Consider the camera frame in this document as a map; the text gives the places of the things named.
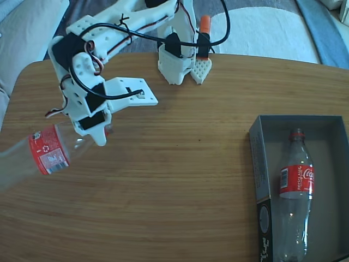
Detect clear bottle red barcode label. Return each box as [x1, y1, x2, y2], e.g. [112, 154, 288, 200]
[0, 120, 114, 192]

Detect clear bottle Coca-Cola script label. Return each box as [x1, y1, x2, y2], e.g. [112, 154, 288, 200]
[275, 128, 316, 262]

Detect grey cardboard box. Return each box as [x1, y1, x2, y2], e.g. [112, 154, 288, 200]
[248, 114, 349, 262]

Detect white sofa cushion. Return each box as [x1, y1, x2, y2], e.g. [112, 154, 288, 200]
[0, 0, 69, 129]

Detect white rug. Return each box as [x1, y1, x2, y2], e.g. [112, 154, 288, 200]
[210, 7, 320, 65]

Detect blue blanket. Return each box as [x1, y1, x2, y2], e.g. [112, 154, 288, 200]
[295, 0, 349, 69]

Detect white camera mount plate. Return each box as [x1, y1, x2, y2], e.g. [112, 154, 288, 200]
[103, 76, 159, 110]

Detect black camera cable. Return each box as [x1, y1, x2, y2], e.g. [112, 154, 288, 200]
[69, 0, 232, 99]

